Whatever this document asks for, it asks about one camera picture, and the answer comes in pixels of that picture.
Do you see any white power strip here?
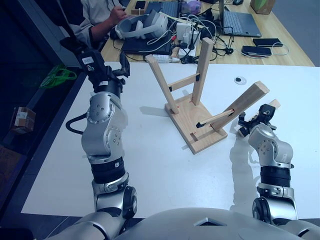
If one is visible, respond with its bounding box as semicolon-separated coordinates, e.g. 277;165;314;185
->
174;21;201;57

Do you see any wooden leg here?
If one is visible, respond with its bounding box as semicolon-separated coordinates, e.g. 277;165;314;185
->
145;54;180;115
190;37;214;106
211;80;271;132

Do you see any purple tissue box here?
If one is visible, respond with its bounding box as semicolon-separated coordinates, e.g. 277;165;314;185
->
180;0;202;11

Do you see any wooden cross bar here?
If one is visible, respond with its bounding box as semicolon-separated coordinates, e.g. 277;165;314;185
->
168;73;201;92
195;109;236;129

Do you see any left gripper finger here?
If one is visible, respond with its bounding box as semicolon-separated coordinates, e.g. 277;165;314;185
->
119;51;131;78

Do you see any wooden seat board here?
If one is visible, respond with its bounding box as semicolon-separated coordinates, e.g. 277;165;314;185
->
164;94;229;156

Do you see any cardboard box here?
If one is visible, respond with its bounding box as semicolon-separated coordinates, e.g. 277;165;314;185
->
250;0;275;15
9;106;37;135

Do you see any dark open laptop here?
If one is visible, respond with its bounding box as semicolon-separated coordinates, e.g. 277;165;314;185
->
144;0;181;18

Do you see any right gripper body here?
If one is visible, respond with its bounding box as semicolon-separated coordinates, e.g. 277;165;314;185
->
236;113;277;137

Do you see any black cable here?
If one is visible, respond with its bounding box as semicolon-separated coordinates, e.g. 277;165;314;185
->
65;113;91;136

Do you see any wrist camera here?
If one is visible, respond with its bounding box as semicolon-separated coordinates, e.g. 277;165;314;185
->
76;48;111;87
258;104;276;123

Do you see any white headset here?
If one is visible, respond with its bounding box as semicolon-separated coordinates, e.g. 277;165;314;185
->
115;12;169;41

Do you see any grey open laptop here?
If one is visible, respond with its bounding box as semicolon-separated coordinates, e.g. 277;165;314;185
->
218;0;262;38

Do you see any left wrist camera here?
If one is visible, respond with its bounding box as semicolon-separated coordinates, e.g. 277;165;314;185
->
76;48;111;87

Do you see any person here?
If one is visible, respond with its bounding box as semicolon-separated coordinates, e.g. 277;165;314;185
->
67;0;129;43

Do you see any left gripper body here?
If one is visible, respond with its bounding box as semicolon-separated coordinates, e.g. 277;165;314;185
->
92;65;127;97

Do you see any black phone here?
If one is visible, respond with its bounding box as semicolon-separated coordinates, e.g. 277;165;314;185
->
252;37;284;48
241;45;273;57

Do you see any robot body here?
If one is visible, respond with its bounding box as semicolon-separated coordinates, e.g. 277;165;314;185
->
113;207;297;240

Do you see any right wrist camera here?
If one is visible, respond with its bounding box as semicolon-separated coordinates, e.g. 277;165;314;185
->
258;104;276;123

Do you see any black closed laptop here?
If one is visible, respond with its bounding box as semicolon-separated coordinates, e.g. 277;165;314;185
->
122;37;174;56

